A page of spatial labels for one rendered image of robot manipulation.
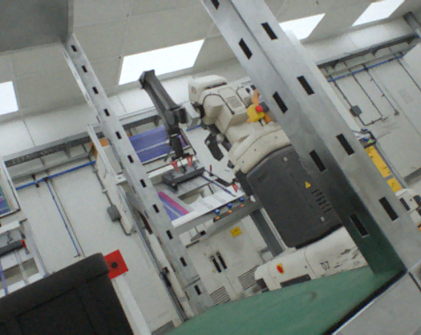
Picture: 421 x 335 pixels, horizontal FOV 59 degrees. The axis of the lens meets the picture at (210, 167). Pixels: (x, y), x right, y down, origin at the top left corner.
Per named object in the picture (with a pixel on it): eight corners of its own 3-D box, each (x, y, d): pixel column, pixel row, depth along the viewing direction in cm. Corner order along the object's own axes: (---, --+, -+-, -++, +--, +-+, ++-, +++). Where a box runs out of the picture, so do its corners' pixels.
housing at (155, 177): (199, 173, 329) (197, 158, 323) (149, 193, 306) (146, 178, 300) (194, 169, 336) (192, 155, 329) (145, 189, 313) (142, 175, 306)
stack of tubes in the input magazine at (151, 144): (187, 146, 328) (173, 121, 334) (134, 165, 304) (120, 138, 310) (183, 152, 339) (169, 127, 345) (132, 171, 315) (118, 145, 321)
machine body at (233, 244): (280, 287, 287) (240, 217, 301) (205, 337, 254) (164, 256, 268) (245, 296, 343) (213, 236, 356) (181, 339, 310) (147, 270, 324)
